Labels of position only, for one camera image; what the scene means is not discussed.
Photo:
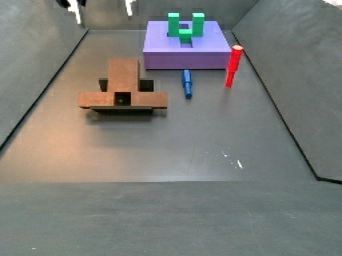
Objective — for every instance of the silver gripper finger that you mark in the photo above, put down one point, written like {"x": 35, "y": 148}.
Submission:
{"x": 128, "y": 6}
{"x": 75, "y": 9}

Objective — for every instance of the brown T-shaped block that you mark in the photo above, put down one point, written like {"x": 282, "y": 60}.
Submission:
{"x": 123, "y": 80}

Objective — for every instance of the green U-shaped block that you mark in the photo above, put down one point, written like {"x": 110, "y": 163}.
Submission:
{"x": 186, "y": 33}

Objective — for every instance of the purple square base block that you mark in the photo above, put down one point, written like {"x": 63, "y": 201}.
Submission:
{"x": 206, "y": 53}

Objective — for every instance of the blue cylindrical peg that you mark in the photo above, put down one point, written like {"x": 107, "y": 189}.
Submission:
{"x": 187, "y": 83}

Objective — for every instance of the red cylindrical peg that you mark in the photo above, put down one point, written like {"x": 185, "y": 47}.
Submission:
{"x": 233, "y": 64}

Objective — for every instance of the black angle bracket fixture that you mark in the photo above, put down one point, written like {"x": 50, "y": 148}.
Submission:
{"x": 124, "y": 108}

